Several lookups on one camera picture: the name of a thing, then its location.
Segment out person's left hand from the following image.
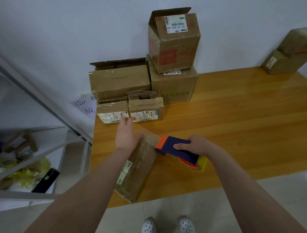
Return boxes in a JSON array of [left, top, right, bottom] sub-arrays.
[[115, 116, 144, 154]]

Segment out person's left forearm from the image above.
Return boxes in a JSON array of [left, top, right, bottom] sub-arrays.
[[24, 146, 135, 233]]

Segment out wooden table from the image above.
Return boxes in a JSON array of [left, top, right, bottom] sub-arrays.
[[89, 66, 307, 208]]

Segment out yellow plastic bag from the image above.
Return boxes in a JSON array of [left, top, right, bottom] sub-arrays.
[[0, 157, 52, 189]]

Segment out grey metal shelf rack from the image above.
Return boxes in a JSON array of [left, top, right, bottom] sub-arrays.
[[0, 58, 93, 200]]

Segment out stack of cardboard boxes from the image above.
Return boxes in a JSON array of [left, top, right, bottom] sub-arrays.
[[89, 7, 201, 125]]

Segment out squat red-printed cardboard box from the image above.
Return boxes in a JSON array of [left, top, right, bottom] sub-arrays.
[[278, 28, 307, 56]]

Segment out white paper wall sign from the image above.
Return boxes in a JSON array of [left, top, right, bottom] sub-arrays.
[[72, 93, 98, 121]]

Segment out person's right hand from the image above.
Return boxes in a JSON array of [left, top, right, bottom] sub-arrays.
[[173, 135, 217, 159]]

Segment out person's right forearm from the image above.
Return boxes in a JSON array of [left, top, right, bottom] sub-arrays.
[[206, 149, 307, 233]]

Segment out black mobile phone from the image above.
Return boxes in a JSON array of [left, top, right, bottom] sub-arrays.
[[31, 168, 60, 194]]

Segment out box barcode label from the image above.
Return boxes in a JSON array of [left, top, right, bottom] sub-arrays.
[[114, 126, 161, 205]]

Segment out small open carton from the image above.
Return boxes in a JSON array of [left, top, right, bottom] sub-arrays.
[[2, 131, 38, 159]]

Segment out blue orange tape dispenser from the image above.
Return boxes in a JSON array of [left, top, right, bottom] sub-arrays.
[[154, 135, 209, 172]]

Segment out small brown cardboard box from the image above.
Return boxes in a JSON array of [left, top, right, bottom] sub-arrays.
[[261, 48, 307, 75]]

